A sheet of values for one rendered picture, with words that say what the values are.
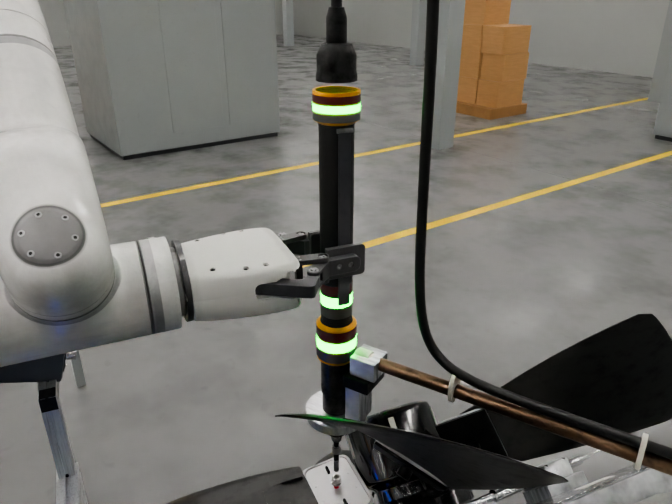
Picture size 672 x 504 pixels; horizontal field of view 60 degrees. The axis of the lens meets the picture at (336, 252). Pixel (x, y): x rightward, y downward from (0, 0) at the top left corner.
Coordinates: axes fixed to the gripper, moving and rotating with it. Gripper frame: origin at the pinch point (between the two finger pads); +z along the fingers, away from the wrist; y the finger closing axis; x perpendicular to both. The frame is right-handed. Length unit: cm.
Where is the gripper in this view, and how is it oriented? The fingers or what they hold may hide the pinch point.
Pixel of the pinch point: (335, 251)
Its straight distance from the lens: 58.1
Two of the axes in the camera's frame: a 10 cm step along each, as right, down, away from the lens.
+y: 4.0, 3.8, -8.3
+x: 0.0, -9.1, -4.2
